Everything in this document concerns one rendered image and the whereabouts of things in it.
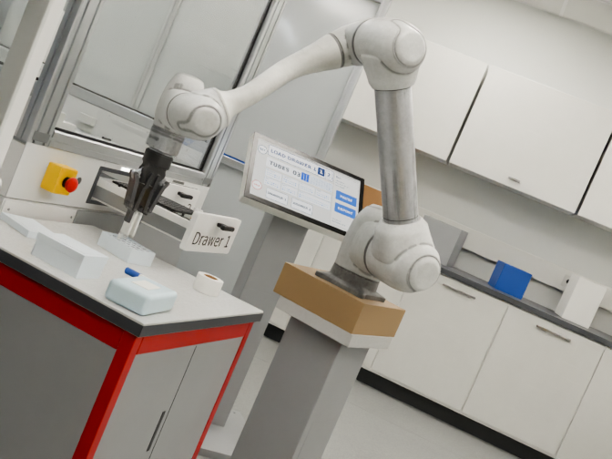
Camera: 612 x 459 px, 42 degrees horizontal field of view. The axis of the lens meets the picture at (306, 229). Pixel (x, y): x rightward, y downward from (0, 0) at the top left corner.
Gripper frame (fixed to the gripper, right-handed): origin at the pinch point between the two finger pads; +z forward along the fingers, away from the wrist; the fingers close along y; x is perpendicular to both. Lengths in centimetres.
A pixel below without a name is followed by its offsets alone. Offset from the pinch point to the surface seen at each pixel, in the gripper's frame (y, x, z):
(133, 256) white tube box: 5.6, 10.9, 5.8
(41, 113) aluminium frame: 27.7, -14.0, -18.4
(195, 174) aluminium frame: -55, -37, -14
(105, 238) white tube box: 7.0, 0.5, 5.2
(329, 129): -170, -75, -52
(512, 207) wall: -393, -62, -62
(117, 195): -6.4, -15.7, -3.6
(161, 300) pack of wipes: 28, 45, 5
